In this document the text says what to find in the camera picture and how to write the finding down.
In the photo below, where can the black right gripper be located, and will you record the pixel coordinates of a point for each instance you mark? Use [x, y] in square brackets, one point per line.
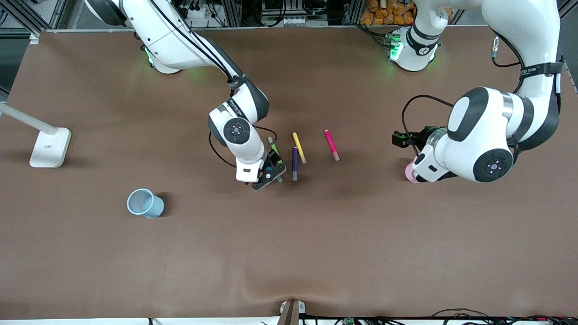
[272, 157]

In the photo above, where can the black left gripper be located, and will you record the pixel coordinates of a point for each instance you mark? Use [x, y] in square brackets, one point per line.
[421, 136]

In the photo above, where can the pink marker pen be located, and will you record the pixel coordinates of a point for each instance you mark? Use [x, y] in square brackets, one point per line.
[331, 143]

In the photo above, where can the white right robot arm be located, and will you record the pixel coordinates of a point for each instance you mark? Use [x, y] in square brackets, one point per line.
[180, 40]

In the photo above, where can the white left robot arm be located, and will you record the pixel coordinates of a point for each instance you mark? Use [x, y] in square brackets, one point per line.
[483, 135]

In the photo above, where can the green marker pen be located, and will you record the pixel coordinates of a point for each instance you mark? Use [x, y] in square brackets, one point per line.
[271, 142]

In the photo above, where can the purple marker pen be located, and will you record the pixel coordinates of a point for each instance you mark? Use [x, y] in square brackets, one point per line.
[295, 162]

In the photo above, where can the yellow marker pen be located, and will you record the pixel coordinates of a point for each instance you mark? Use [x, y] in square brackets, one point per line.
[299, 146]

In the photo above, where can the pink plastic cup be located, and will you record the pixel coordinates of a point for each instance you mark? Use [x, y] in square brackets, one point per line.
[410, 174]

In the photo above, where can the light blue plastic cup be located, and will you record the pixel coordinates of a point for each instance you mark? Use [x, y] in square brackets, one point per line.
[156, 207]

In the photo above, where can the orange bags pile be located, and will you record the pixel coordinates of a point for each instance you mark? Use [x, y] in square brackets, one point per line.
[384, 13]

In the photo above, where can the white power strip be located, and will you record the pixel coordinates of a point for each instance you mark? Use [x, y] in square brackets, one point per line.
[198, 18]

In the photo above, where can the white stand with pole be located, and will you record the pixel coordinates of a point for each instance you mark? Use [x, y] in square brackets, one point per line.
[49, 149]

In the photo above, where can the metal table edge bracket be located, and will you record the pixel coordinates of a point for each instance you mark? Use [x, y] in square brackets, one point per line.
[291, 313]

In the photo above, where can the aluminium frame profile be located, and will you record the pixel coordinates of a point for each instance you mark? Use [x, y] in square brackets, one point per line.
[27, 16]
[568, 5]

